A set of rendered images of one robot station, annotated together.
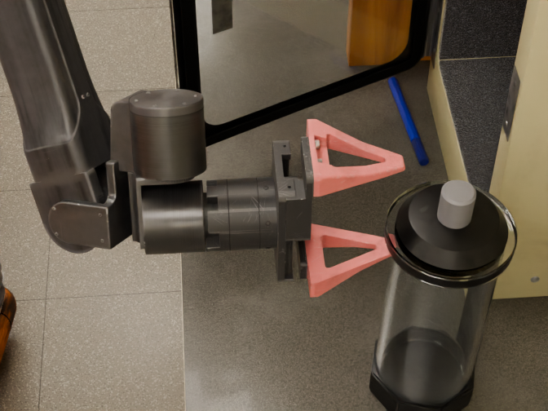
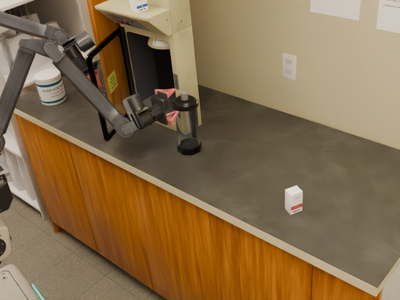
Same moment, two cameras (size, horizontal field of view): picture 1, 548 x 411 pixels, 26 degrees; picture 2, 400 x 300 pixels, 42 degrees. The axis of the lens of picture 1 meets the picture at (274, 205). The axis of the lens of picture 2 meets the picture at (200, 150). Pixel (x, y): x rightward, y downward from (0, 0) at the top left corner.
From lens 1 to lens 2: 1.30 m
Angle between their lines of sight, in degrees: 33
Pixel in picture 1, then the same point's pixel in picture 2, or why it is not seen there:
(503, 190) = not seen: hidden behind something
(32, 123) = (108, 114)
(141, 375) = (78, 279)
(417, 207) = (177, 100)
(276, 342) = (158, 160)
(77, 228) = (128, 129)
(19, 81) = (101, 108)
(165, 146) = (138, 102)
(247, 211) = (156, 109)
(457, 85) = (147, 104)
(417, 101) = not seen: hidden behind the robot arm
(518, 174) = not seen: hidden behind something
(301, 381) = (169, 161)
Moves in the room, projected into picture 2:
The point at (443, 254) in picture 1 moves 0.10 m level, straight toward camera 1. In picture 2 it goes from (188, 103) to (202, 113)
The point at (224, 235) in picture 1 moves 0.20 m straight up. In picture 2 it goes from (155, 115) to (147, 66)
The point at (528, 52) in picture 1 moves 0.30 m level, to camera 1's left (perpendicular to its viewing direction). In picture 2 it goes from (176, 66) to (118, 95)
